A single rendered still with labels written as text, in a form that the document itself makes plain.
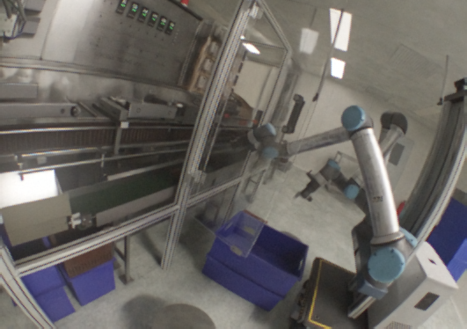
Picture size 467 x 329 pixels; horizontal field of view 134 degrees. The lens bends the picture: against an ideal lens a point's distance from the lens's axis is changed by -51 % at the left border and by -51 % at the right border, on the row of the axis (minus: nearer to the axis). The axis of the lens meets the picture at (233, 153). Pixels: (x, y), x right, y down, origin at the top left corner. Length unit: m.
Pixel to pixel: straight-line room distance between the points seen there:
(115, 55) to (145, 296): 1.41
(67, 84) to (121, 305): 1.21
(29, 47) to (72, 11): 0.26
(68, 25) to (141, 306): 1.52
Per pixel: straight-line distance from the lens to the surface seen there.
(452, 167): 1.16
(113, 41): 1.19
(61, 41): 1.10
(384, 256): 0.81
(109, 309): 1.33
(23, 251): 1.22
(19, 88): 0.82
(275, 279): 1.29
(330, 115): 5.77
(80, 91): 1.07
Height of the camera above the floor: 1.21
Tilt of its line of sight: 15 degrees down
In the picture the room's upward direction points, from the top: 20 degrees clockwise
